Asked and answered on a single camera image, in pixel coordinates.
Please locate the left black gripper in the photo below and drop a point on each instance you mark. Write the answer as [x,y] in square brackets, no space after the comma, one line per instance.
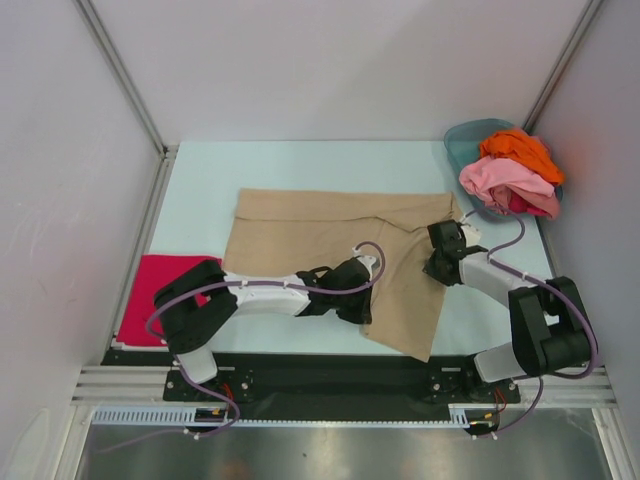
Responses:
[362,314]

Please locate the aluminium front rail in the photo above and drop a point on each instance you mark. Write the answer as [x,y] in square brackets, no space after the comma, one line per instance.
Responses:
[128,385]

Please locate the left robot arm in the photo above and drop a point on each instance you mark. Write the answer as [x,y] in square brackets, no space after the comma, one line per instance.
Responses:
[196,305]

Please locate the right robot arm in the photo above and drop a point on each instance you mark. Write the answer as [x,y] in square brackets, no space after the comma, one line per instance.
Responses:
[550,330]

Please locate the teal plastic basket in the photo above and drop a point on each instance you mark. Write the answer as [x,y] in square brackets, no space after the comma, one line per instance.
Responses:
[461,144]

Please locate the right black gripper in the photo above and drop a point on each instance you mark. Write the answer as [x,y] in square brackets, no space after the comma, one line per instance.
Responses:
[431,269]

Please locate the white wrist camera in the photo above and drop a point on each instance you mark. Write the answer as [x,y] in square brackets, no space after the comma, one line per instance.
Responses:
[472,235]
[369,262]

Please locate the pink t shirt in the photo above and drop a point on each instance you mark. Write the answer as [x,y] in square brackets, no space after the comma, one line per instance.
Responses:
[493,180]

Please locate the aluminium frame post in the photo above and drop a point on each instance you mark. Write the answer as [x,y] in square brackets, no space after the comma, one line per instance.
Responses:
[568,52]
[114,61]

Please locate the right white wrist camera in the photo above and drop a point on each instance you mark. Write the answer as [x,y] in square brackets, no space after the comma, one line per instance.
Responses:
[472,235]

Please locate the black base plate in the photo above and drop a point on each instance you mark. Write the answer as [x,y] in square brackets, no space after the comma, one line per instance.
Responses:
[334,388]

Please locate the magenta t shirt in basket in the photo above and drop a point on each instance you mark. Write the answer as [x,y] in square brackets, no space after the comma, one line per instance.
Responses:
[517,204]

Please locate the orange t shirt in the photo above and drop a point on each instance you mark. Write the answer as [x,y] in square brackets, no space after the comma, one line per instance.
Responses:
[528,151]

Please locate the right aluminium frame post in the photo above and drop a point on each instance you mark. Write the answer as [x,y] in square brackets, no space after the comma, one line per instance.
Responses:
[568,52]

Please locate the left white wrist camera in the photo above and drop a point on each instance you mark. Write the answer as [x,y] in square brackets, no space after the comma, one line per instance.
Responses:
[369,262]

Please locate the left aluminium frame post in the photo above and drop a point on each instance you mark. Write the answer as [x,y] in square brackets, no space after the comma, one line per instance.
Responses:
[114,61]

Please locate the beige t shirt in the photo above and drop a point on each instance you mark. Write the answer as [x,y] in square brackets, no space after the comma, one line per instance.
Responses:
[276,233]

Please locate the white slotted cable duct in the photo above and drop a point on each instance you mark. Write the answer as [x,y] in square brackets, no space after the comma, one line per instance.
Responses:
[150,415]

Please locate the folded magenta t shirt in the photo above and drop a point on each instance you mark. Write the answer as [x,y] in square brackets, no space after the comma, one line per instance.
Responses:
[155,271]

